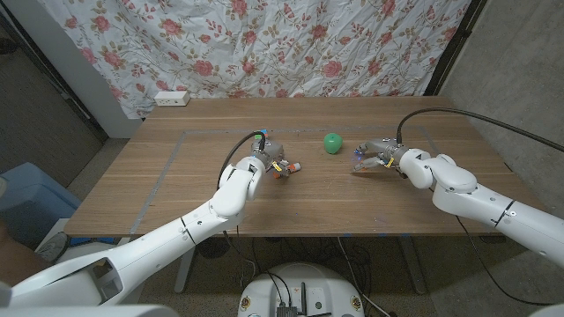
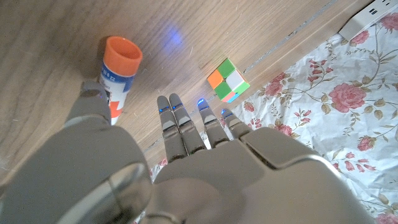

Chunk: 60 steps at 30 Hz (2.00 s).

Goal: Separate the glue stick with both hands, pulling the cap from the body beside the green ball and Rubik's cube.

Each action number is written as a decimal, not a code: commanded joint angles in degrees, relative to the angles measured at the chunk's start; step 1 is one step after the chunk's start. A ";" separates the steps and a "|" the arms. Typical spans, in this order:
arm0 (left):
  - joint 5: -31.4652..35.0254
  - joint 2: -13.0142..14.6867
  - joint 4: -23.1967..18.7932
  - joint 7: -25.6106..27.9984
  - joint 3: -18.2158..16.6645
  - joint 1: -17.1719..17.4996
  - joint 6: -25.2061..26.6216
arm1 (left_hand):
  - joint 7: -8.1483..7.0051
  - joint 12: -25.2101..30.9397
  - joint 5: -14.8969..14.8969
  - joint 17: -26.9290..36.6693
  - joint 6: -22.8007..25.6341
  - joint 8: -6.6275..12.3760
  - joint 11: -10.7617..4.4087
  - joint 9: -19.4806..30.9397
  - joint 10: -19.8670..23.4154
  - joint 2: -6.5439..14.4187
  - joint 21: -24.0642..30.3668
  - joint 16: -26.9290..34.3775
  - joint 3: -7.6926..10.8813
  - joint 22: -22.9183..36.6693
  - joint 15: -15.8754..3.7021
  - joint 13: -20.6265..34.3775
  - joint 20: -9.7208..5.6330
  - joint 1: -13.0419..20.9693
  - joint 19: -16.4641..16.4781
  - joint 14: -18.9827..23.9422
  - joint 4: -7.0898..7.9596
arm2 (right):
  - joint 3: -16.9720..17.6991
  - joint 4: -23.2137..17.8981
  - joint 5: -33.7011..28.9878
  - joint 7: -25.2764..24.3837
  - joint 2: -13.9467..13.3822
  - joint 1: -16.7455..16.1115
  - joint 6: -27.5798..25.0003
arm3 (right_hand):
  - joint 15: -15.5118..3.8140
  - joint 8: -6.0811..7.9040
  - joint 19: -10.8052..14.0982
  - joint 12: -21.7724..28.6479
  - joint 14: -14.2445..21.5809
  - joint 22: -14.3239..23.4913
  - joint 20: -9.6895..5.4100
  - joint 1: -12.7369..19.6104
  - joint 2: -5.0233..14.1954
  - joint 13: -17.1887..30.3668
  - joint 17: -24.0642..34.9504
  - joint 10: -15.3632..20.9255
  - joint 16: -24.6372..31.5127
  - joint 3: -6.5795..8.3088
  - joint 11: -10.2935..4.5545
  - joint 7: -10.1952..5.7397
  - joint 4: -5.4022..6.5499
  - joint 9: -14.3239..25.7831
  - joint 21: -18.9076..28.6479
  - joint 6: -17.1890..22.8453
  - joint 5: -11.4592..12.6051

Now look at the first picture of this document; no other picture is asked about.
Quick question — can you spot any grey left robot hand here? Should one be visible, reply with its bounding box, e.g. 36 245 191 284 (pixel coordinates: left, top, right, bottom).
250 138 293 180

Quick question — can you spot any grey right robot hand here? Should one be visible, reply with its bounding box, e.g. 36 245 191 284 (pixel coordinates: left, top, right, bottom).
351 137 403 173

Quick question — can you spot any green ball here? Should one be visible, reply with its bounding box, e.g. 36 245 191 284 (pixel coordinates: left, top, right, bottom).
323 132 344 155

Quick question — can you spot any floral backdrop cloth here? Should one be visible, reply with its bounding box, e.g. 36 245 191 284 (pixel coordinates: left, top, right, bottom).
37 0 473 120

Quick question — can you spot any white power strip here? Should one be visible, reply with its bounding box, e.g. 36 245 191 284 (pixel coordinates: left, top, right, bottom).
153 90 191 107

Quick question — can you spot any black round floor object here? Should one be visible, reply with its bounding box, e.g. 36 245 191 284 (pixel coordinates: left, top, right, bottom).
197 237 234 260

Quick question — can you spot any black backdrop pole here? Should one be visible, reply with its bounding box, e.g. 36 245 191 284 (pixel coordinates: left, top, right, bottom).
424 0 489 97

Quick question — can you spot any grey table leg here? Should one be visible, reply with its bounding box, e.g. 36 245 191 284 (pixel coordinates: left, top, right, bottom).
398 236 427 295

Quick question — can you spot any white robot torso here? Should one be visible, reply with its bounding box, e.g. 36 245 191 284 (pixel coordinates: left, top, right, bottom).
237 262 365 317

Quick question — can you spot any white table leg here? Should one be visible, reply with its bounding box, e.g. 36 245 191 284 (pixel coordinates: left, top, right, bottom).
174 245 198 295

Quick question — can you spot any grey sneaker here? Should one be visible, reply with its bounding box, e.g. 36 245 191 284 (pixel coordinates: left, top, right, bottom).
34 231 71 261

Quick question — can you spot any blue plastic bin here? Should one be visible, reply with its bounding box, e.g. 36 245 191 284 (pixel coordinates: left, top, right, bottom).
0 161 83 250

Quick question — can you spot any person's leg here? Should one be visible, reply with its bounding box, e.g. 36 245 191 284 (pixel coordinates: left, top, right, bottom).
0 219 52 287

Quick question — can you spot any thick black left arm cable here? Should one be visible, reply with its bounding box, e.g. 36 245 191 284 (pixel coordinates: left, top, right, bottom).
216 130 267 266

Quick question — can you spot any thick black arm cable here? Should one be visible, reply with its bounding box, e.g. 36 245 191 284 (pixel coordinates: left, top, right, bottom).
395 107 564 153
216 130 267 266

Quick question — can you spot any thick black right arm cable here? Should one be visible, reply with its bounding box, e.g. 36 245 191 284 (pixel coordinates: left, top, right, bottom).
395 107 564 153

